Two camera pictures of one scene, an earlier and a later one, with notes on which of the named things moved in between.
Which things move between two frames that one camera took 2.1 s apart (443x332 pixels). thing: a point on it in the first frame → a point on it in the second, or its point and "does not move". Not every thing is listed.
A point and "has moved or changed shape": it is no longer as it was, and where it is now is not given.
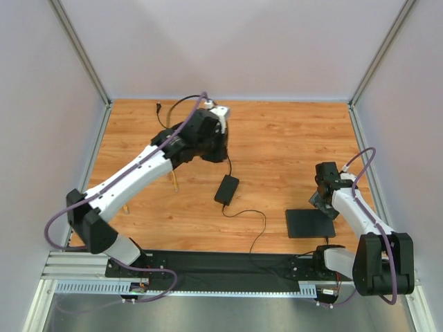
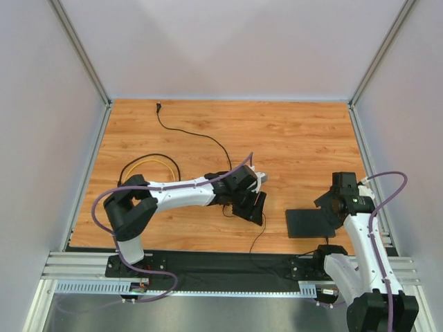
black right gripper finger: (315, 198) → (324, 200)
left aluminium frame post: (60, 10) does not move
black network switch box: (306, 223) does not move
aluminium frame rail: (91, 268) does not move
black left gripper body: (214, 152) → (248, 206)
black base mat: (201, 270) does not move
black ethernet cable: (167, 124) has moved or changed shape
